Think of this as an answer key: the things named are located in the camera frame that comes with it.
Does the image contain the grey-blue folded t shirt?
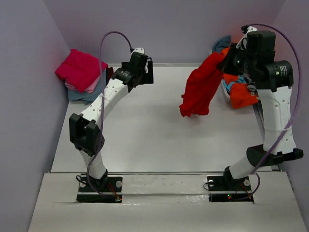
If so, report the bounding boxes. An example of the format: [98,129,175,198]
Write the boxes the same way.
[67,77,103,105]

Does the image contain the light blue t shirt in pile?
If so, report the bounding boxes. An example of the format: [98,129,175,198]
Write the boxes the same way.
[222,74,247,92]

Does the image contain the orange t shirt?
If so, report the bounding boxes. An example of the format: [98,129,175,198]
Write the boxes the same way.
[222,47,259,110]

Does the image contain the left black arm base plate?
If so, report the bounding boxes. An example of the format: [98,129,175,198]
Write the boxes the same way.
[76,174,123,203]

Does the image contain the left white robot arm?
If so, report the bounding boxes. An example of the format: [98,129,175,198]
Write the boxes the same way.
[69,48,154,194]

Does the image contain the maroon folded t shirt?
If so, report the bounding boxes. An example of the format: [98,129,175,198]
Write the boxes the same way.
[105,67,114,85]

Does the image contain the teal-grey t shirt in pile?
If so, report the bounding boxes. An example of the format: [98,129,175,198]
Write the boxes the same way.
[209,35,231,55]

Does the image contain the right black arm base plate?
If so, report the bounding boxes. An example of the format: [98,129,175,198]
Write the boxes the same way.
[203,175,254,203]

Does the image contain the pink folded t shirt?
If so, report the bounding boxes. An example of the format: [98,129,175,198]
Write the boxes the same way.
[65,75,100,93]

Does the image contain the white laundry basket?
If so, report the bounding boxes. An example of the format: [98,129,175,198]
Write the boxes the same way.
[221,80,231,104]

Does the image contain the red t shirt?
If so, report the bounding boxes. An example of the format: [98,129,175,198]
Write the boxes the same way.
[179,52,225,117]

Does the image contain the magenta folded t shirt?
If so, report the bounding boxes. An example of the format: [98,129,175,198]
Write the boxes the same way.
[55,49,108,82]

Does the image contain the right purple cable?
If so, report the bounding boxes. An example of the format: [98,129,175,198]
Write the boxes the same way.
[229,23,303,201]

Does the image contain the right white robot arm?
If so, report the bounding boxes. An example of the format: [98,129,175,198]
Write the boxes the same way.
[218,24,304,188]

